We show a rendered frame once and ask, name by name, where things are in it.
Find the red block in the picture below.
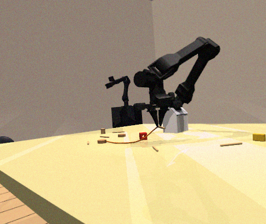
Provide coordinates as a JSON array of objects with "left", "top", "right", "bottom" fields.
[{"left": 139, "top": 132, "right": 148, "bottom": 140}]

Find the round wooden button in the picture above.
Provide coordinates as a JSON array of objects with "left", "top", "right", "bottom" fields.
[{"left": 97, "top": 139, "right": 106, "bottom": 144}]

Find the small brown wooden block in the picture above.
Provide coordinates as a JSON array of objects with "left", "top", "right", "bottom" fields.
[{"left": 253, "top": 133, "right": 266, "bottom": 142}]

